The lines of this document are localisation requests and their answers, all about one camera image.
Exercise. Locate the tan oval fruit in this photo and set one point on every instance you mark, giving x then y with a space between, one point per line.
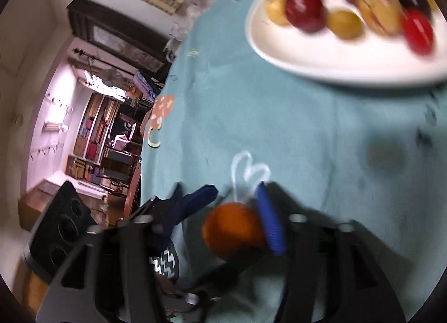
379 8

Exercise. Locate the black curtain rod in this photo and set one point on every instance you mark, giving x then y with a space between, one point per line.
90 55

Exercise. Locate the red cherry tomato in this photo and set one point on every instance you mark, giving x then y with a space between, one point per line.
417 35

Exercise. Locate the dark zigzag patterned cloth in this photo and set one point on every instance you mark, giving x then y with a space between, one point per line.
164 263

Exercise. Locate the red wooden chair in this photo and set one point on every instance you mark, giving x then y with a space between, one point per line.
132 186

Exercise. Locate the bookshelf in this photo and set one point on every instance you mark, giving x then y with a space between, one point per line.
94 127

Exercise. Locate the small yellow fruit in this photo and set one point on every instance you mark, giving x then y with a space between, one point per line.
276 10
345 24

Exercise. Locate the teal printed tablecloth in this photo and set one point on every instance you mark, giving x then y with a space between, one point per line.
279 117

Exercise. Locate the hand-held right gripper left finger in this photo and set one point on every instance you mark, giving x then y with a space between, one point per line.
197 199

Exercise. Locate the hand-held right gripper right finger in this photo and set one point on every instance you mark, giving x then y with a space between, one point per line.
270 221

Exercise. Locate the large red plum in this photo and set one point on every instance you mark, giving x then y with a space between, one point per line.
305 10

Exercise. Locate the dark wooden door frame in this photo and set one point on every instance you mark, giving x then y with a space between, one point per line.
115 29

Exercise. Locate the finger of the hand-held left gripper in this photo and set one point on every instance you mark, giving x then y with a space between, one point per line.
227 269

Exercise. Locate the orange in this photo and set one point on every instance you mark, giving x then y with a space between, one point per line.
232 232

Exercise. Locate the white plate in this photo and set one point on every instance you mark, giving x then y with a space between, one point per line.
331 57

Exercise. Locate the brown cardboard box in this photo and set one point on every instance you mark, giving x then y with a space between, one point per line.
35 200

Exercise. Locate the dark purple plum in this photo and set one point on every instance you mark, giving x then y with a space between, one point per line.
415 0

